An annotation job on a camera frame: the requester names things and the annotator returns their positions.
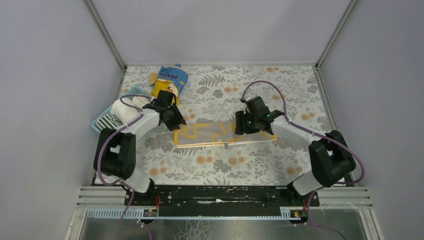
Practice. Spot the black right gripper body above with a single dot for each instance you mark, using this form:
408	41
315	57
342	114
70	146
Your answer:
242	124

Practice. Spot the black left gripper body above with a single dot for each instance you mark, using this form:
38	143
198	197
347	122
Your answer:
174	117

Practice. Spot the cream terry towel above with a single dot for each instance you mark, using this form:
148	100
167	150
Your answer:
140	101

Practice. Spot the grey yellow patterned towel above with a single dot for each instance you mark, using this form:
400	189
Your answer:
209	134

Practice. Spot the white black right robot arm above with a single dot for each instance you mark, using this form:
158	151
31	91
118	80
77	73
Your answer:
328	155

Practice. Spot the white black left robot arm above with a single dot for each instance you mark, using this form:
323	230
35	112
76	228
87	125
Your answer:
116	158

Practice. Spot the blue yellow printed towel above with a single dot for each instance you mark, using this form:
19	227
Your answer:
170	79

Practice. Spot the floral patterned table mat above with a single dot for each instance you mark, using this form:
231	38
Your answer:
213	94

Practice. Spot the black white striped rolled towel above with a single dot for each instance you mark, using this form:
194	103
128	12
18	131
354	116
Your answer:
108	121

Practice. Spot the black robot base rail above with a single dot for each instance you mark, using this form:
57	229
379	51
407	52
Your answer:
221	200

